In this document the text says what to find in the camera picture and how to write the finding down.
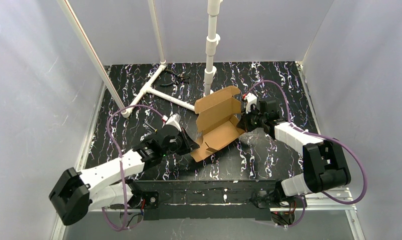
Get brown cardboard box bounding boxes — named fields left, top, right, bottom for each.
left=190, top=86, right=246, bottom=162

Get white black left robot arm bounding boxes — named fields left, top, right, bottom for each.
left=48, top=124, right=200, bottom=226

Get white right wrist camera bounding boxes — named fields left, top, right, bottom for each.
left=242, top=93, right=257, bottom=114

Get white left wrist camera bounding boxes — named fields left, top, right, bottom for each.
left=165, top=113, right=181, bottom=131

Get black pliers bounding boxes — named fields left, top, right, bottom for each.
left=159, top=69, right=191, bottom=88

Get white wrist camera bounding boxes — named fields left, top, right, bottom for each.
left=165, top=113, right=181, bottom=131
left=242, top=93, right=257, bottom=114

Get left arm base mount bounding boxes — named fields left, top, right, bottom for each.
left=107, top=191, right=160, bottom=210

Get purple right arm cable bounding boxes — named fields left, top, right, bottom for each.
left=244, top=80, right=368, bottom=228

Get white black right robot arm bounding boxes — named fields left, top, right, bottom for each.
left=237, top=96, right=351, bottom=200

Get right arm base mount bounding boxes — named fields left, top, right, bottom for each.
left=248, top=188, right=307, bottom=209

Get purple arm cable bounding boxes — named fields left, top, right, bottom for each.
left=101, top=104, right=168, bottom=232
left=244, top=80, right=368, bottom=228

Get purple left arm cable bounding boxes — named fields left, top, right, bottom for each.
left=101, top=104, right=168, bottom=232

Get white PVC pipe frame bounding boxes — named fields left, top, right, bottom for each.
left=57, top=0, right=222, bottom=118

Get yellow black screwdriver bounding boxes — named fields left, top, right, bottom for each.
left=144, top=121, right=158, bottom=133

